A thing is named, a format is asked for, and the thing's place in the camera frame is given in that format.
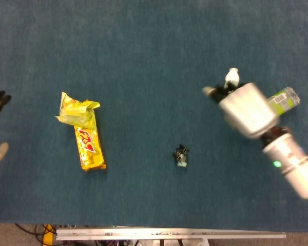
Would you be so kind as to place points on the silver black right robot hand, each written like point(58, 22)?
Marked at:
point(249, 110)

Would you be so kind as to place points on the clear green-label water bottle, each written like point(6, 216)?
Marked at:
point(285, 101)

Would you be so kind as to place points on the small white milk bottle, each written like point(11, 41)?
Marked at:
point(232, 76)

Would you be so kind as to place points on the black binder clip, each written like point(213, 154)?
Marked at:
point(179, 151)

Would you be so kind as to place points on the yellow-green snack bag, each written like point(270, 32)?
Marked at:
point(77, 112)

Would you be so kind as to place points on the gold foil biscuit package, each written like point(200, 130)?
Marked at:
point(91, 151)

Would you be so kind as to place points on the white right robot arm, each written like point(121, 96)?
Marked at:
point(292, 161)

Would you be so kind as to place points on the blue carpet table cloth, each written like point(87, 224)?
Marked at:
point(143, 51)

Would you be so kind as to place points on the yellow power strip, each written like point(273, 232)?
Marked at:
point(48, 235)

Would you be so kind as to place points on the aluminium frame rail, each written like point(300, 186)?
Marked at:
point(169, 233)

